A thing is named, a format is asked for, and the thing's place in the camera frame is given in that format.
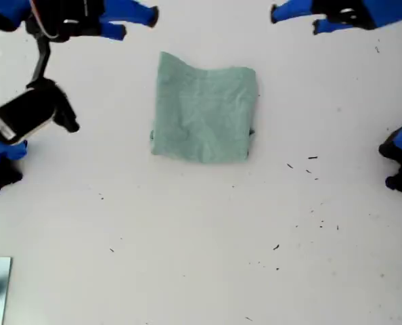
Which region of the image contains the green t-shirt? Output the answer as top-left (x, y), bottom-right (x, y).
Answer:
top-left (149, 51), bottom-right (259, 165)

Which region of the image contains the arm red white wire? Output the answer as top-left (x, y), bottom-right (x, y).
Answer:
top-left (29, 0), bottom-right (59, 40)

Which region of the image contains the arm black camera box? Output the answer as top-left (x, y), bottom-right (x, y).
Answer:
top-left (0, 78), bottom-right (81, 147)

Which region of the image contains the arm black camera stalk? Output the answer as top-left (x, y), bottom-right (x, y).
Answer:
top-left (25, 36), bottom-right (52, 89)

